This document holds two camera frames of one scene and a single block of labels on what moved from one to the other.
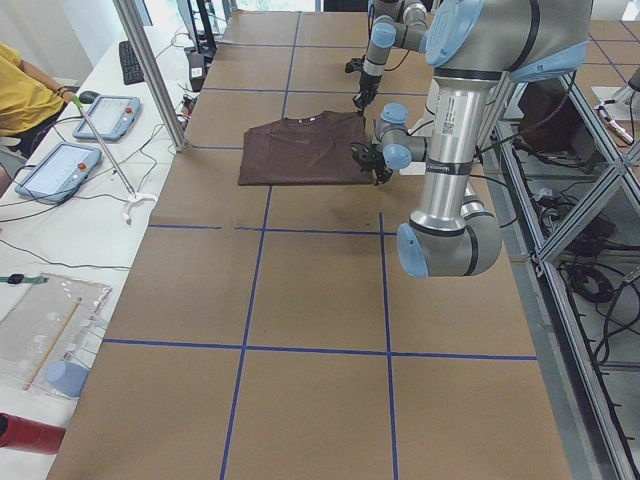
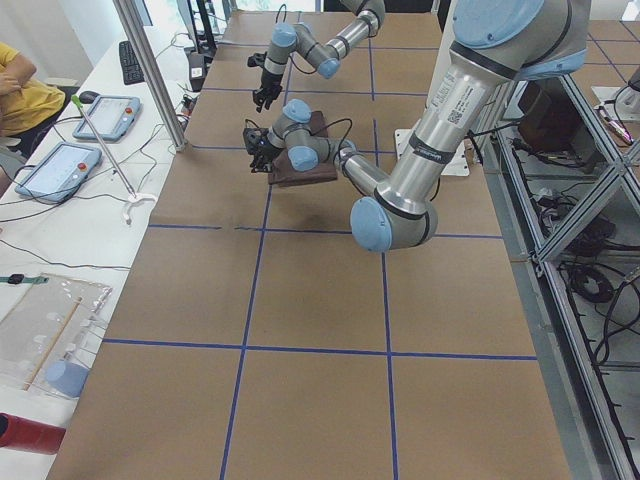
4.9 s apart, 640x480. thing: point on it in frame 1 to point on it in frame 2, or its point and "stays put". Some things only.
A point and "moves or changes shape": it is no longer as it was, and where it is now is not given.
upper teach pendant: [112, 116] stays put
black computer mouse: [88, 97] stays put
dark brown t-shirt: [311, 151] moves or changes shape
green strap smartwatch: [20, 278] stays put
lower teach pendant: [59, 173] stays put
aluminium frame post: [133, 20] stays put
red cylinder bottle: [21, 434] stays put
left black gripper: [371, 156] to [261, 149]
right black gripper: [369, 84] to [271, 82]
